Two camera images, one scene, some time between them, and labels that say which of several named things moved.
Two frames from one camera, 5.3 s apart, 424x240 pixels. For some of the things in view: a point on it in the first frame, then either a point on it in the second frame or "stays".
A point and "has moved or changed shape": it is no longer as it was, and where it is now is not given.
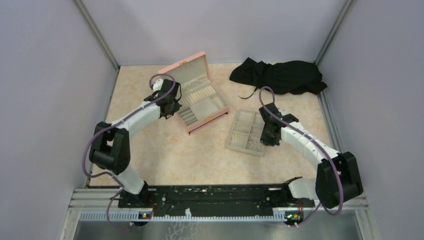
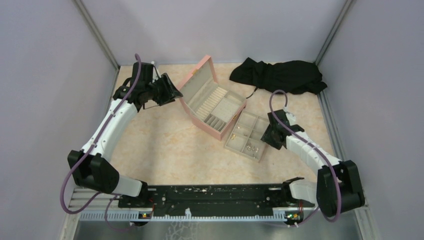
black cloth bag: x=288 y=77 stays
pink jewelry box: x=201 y=102 has moved or changed shape
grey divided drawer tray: x=246 y=132 stays
